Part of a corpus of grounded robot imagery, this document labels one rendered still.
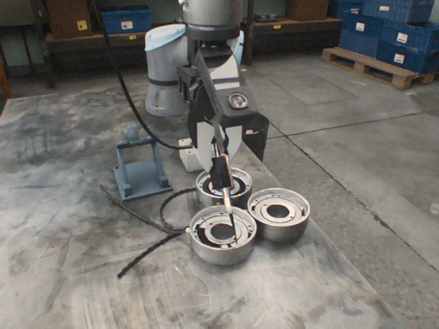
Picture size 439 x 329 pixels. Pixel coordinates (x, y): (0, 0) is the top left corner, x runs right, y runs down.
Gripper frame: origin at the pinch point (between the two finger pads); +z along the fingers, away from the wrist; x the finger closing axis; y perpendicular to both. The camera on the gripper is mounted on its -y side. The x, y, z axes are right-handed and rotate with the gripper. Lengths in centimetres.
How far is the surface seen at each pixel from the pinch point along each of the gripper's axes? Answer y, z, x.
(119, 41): 341, 54, -33
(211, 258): -7.2, 11.3, 4.1
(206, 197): 5.6, 9.8, 0.0
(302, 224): -7.1, 9.9, -11.7
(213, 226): -1.4, 10.6, 1.4
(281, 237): -6.7, 11.9, -8.2
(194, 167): 19.6, 12.2, -2.5
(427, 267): 25, 93, -111
